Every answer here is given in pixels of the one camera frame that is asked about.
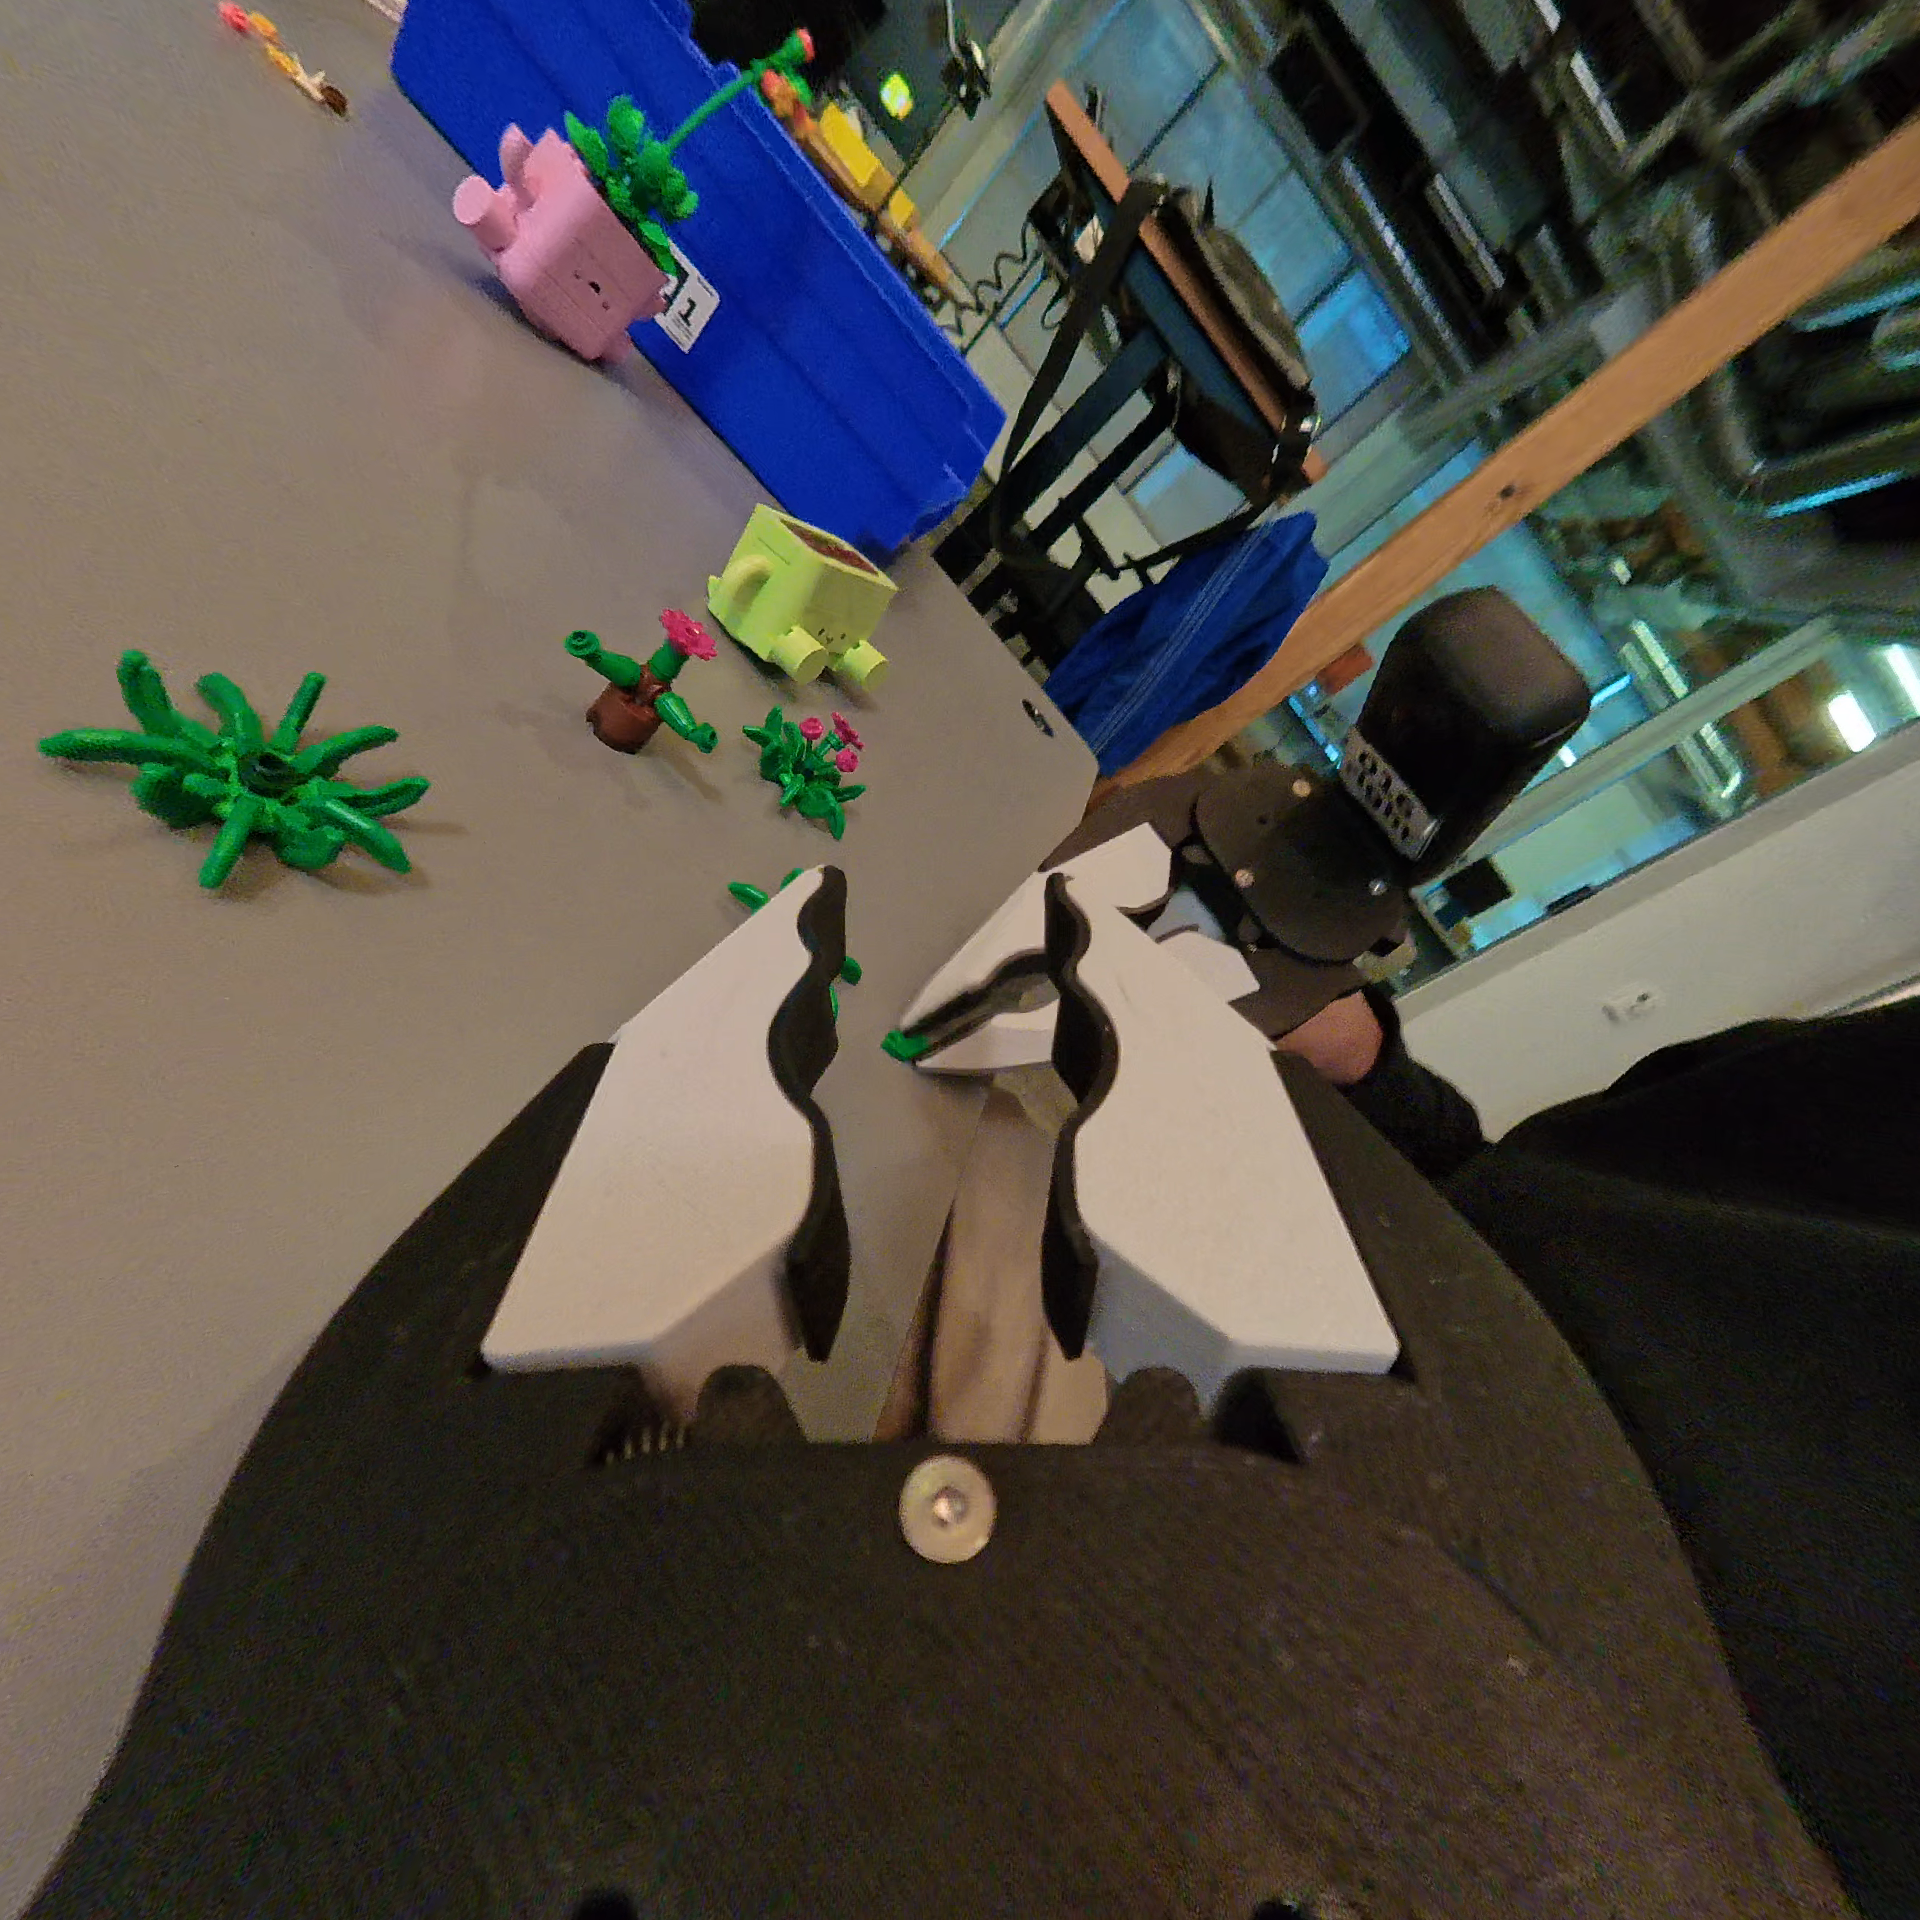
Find large green toy leaf plant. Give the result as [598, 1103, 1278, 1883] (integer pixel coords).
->
[36, 647, 431, 890]

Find person's right forearm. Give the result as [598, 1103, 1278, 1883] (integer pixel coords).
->
[1335, 989, 1501, 1185]

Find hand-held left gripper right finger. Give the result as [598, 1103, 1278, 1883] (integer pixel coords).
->
[1040, 873, 1406, 1415]

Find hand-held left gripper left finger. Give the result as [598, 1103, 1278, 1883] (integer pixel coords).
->
[480, 863, 857, 1424]

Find green toy bush pink flowers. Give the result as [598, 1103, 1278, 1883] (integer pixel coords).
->
[743, 707, 868, 841]

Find person's right leg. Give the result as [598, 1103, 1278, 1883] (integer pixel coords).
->
[919, 1079, 1116, 1445]

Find blue cloth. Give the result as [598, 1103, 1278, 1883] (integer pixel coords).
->
[1044, 511, 1333, 776]

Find metal storage rack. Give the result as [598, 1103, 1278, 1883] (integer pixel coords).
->
[1259, 0, 1920, 495]

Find yellow box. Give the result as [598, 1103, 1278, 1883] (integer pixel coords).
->
[816, 104, 921, 225]

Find person's right hand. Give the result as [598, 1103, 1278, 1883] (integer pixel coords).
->
[1293, 986, 1391, 1086]

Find toy flower in brown pot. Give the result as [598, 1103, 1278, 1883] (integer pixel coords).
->
[564, 605, 721, 757]

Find lime green toy pot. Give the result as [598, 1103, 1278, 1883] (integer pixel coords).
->
[705, 502, 897, 697]

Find wooden beam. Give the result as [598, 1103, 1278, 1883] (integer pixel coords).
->
[1102, 117, 1920, 789]

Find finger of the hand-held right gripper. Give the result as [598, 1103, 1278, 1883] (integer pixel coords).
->
[912, 927, 1263, 1079]
[901, 823, 1182, 1040]

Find scattered small toy pieces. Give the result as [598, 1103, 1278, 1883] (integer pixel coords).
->
[215, 0, 352, 118]

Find large blue storage bin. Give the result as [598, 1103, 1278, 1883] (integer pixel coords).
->
[391, 0, 1009, 559]

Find small green toy leaf plant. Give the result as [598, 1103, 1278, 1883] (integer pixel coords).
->
[729, 863, 865, 1023]

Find long-stemmed green toy plant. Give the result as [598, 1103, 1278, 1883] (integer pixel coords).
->
[563, 26, 821, 278]

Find pink toy pot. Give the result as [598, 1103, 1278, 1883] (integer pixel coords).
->
[453, 123, 673, 365]

